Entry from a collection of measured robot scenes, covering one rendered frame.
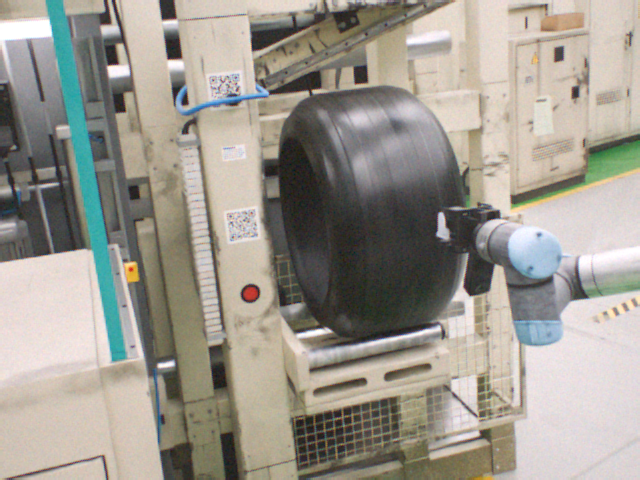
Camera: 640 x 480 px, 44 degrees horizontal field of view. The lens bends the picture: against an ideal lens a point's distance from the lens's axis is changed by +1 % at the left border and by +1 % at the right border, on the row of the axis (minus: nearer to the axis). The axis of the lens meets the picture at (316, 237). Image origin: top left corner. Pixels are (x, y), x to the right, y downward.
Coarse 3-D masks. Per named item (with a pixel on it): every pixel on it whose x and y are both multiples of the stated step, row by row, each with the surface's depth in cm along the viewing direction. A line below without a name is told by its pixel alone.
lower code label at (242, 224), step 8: (240, 208) 171; (248, 208) 171; (256, 208) 172; (224, 216) 170; (232, 216) 171; (240, 216) 171; (248, 216) 172; (256, 216) 172; (232, 224) 171; (240, 224) 172; (248, 224) 172; (256, 224) 173; (232, 232) 172; (240, 232) 172; (248, 232) 173; (256, 232) 173; (232, 240) 172; (240, 240) 173; (248, 240) 173
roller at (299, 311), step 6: (282, 306) 205; (288, 306) 204; (294, 306) 204; (300, 306) 204; (306, 306) 205; (282, 312) 203; (288, 312) 203; (294, 312) 203; (300, 312) 204; (306, 312) 204; (288, 318) 203; (294, 318) 204; (300, 318) 204; (306, 318) 205
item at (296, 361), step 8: (288, 328) 184; (288, 336) 180; (288, 344) 176; (296, 344) 175; (288, 352) 178; (296, 352) 171; (304, 352) 172; (288, 360) 179; (296, 360) 172; (304, 360) 172; (288, 368) 181; (296, 368) 172; (304, 368) 172; (296, 376) 174; (304, 376) 173; (296, 384) 175; (304, 384) 173
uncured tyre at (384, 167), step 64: (320, 128) 167; (384, 128) 165; (320, 192) 166; (384, 192) 160; (448, 192) 164; (320, 256) 212; (384, 256) 161; (448, 256) 166; (320, 320) 187; (384, 320) 173
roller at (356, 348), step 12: (432, 324) 186; (372, 336) 182; (384, 336) 182; (396, 336) 182; (408, 336) 183; (420, 336) 183; (432, 336) 184; (444, 336) 186; (312, 348) 179; (324, 348) 178; (336, 348) 179; (348, 348) 179; (360, 348) 180; (372, 348) 180; (384, 348) 181; (396, 348) 183; (312, 360) 177; (324, 360) 178; (336, 360) 179
